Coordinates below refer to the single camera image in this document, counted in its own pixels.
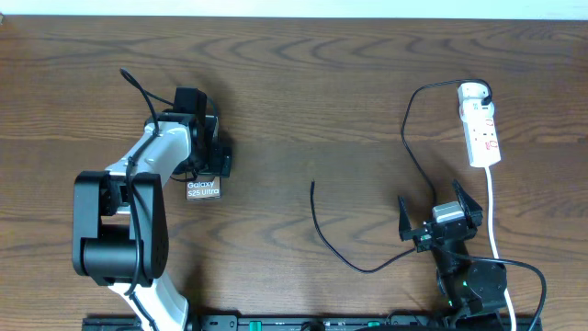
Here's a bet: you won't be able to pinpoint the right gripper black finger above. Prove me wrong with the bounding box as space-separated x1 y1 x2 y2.
452 179 483 227
398 196 413 241

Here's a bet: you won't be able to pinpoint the black charger cable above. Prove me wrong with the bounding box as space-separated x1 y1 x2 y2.
310 78 494 274

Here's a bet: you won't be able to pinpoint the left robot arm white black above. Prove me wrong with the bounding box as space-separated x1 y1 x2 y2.
72 87 232 330

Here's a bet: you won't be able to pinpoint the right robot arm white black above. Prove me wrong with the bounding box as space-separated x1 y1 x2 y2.
398 181 507 319

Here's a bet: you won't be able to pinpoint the white charger adapter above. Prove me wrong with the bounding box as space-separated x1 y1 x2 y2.
458 82 492 106

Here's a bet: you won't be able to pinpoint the white power strip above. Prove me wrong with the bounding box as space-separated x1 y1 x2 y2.
459 99 502 168

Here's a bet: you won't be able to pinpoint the white power strip cord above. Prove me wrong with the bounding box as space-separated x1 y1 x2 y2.
483 165 518 331

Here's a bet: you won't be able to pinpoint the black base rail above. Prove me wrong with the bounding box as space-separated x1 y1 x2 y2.
82 314 542 331

